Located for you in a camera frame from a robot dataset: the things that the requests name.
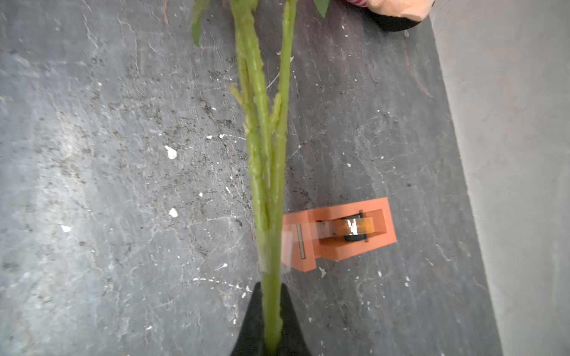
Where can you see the artificial pink flower bouquet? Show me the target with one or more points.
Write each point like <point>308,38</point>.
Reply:
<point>265,129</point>

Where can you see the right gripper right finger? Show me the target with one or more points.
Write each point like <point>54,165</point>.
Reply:
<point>292,341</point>

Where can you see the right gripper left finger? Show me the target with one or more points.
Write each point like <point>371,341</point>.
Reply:
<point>250,340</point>

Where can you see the orange tape dispenser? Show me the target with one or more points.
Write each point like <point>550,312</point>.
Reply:
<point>335,233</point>

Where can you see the pink plush doll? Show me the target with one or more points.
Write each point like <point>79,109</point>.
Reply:
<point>396,15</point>

